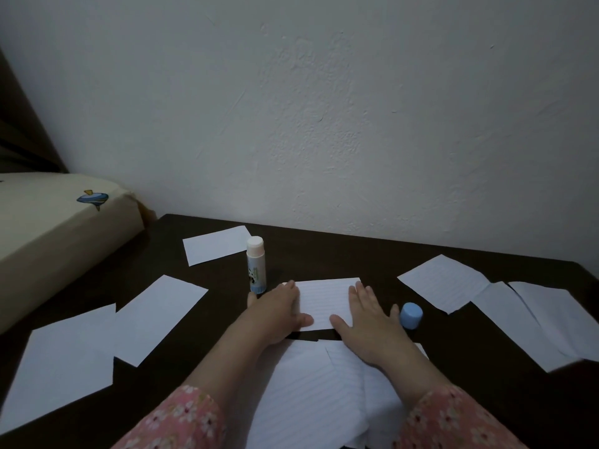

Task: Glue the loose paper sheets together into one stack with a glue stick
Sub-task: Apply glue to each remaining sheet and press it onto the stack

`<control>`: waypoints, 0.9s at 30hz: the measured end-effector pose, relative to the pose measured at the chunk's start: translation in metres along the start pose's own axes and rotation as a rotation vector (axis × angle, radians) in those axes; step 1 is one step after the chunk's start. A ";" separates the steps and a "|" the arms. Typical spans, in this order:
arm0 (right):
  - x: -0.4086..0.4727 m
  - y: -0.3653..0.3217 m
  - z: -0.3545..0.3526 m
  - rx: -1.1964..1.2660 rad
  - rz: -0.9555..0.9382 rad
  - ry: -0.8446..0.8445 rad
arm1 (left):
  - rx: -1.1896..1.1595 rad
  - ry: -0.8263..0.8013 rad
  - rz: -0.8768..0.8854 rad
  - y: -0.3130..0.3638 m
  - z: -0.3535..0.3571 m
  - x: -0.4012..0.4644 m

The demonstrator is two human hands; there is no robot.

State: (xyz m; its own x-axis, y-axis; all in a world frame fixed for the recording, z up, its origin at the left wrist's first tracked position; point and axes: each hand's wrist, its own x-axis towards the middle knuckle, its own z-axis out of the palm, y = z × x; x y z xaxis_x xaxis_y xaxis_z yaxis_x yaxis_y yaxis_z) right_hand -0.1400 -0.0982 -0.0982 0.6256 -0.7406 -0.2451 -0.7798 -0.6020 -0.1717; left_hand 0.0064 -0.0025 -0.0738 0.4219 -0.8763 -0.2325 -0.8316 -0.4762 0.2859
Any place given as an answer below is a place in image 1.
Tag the beige mattress with whale print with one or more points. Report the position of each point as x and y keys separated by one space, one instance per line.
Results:
x=47 y=238

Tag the person's left hand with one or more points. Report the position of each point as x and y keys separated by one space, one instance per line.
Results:
x=273 y=317

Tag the person's left forearm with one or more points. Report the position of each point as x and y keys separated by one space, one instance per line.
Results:
x=220 y=369

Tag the white panda print glue stick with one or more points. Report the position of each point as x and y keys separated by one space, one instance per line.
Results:
x=256 y=266

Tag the dark brown curtain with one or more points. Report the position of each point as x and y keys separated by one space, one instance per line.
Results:
x=18 y=140

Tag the person's right hand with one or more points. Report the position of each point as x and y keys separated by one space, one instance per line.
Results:
x=374 y=332

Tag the blue glue stick cap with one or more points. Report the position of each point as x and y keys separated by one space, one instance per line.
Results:
x=412 y=317

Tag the white paper sheets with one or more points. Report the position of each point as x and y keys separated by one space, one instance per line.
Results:
x=215 y=245

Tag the person's right forearm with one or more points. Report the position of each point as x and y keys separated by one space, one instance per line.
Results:
x=435 y=406

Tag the single lined paper sheet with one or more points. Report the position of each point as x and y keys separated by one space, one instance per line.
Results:
x=304 y=402
x=323 y=299
x=379 y=406

